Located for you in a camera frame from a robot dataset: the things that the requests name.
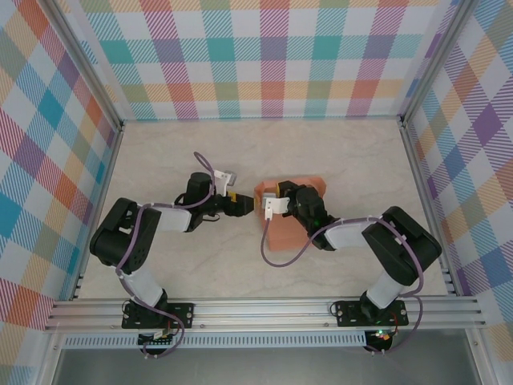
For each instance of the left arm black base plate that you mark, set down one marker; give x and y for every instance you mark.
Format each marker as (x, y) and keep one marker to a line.
(186, 310)

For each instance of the right aluminium floor rail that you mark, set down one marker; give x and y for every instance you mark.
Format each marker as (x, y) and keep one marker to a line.
(421, 180)

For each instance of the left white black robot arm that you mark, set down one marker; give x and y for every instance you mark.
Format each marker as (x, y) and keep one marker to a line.
(108, 240)

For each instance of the orange paper box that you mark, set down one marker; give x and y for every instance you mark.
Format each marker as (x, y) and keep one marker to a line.
(286, 236)

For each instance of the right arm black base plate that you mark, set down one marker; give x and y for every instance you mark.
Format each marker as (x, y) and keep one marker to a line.
(348, 313)

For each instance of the aluminium floor rail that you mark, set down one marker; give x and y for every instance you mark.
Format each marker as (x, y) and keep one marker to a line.
(421, 180)
(109, 176)

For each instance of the aluminium frame post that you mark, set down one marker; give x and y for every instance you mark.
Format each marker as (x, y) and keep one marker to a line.
(431, 60)
(91, 68)

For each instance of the aluminium mounting rail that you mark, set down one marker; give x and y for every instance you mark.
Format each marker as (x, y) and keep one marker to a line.
(260, 310)

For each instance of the left aluminium frame post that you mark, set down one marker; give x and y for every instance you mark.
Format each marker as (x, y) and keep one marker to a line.
(91, 68)

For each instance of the grey metal panel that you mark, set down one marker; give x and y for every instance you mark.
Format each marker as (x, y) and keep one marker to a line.
(260, 367)

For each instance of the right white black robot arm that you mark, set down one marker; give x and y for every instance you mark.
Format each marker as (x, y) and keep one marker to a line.
(405, 252)

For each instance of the left aluminium floor rail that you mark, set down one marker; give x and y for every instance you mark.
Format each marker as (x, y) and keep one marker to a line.
(109, 176)

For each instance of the right aluminium frame post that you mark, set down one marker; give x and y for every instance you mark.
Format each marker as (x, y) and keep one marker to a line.
(431, 60)

